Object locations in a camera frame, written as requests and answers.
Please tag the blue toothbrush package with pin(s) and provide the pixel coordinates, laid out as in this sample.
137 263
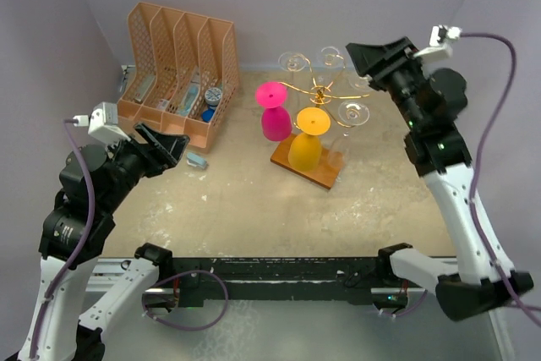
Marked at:
191 94

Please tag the round blue patterned tin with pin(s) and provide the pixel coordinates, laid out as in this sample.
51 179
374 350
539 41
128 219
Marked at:
213 96

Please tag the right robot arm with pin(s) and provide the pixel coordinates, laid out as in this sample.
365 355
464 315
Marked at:
484 278

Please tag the wooden rack base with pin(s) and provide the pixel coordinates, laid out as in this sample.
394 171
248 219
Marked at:
323 175

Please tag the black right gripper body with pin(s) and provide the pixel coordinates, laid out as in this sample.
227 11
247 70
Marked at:
402 81

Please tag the peach plastic file organizer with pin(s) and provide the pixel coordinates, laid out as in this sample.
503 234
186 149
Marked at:
170 43

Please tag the blue bottle cap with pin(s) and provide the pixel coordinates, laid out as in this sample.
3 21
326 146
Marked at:
207 115

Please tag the pink plastic wine glass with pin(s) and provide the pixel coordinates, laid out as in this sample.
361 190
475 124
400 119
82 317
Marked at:
275 121

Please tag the grey box with red label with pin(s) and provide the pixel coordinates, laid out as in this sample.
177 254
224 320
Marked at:
144 87

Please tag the light blue correction tape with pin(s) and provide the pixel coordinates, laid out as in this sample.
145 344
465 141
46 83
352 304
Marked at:
195 160

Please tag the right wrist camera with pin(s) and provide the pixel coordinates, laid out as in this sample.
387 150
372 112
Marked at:
440 44

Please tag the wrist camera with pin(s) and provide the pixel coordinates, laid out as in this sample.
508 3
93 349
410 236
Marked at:
440 44
102 124

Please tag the clear wine glass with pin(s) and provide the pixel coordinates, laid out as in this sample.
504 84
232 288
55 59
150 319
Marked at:
359 83
292 63

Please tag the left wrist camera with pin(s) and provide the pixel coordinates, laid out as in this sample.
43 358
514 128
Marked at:
102 124

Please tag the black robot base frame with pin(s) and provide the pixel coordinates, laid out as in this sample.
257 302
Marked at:
353 280

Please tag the yellow plastic wine glass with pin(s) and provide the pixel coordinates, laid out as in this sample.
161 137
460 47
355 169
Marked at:
306 149

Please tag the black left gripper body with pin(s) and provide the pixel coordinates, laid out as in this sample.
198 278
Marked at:
133 160

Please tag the gold wire glass rack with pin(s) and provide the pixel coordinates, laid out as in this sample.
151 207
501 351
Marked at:
322 96

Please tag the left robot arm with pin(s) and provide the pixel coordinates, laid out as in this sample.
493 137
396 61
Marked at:
95 180

